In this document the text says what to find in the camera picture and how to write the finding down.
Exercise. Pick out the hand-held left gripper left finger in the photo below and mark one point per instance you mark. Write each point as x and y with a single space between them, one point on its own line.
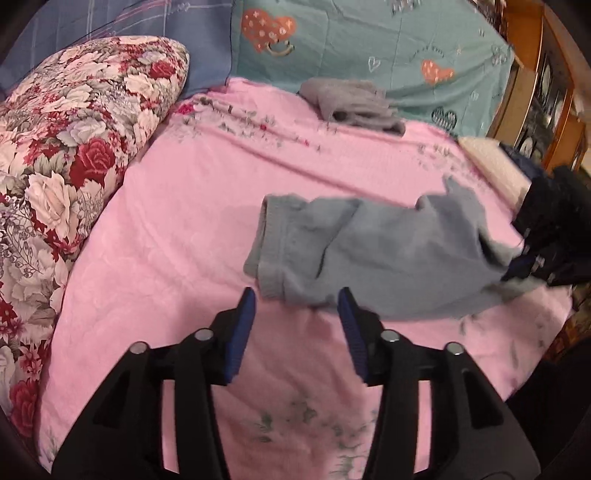
244 323

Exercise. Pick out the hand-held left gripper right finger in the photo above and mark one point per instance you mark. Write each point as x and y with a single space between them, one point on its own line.
351 332

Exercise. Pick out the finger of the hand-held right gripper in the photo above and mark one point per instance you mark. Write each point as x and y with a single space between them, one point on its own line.
524 268

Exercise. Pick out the grey-blue pants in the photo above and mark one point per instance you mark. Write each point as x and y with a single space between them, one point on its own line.
392 249

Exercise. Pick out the dark blue cloth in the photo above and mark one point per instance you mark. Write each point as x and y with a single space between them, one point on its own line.
524 161

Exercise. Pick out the cream cloth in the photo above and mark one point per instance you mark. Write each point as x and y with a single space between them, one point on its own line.
491 161

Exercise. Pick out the pink floral bed sheet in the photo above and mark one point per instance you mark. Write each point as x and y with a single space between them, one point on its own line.
184 207

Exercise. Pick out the wooden cabinet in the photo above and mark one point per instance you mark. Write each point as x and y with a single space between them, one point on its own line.
524 27

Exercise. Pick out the folded grey cloth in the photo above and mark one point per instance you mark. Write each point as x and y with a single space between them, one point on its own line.
355 104

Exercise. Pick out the red floral pillow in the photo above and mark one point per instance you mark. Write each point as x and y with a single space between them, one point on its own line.
69 161

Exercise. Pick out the teal heart-print quilt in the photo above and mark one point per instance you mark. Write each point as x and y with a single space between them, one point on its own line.
369 41

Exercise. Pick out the blue plaid pillow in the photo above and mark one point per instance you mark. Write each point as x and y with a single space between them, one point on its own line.
92 23

